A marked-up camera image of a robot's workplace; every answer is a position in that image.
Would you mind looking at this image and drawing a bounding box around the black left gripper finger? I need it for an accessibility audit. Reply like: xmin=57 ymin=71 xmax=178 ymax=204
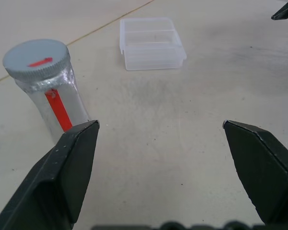
xmin=222 ymin=120 xmax=288 ymax=227
xmin=0 ymin=119 xmax=100 ymax=230

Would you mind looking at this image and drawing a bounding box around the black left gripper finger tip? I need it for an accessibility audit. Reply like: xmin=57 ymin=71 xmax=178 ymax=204
xmin=271 ymin=0 xmax=288 ymax=20

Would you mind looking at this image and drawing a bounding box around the grey ridged plastic jar lid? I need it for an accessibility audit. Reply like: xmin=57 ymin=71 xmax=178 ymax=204
xmin=3 ymin=39 xmax=70 ymax=79

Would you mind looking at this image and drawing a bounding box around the clear plastic box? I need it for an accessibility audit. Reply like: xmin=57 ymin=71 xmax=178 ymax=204
xmin=119 ymin=17 xmax=187 ymax=71

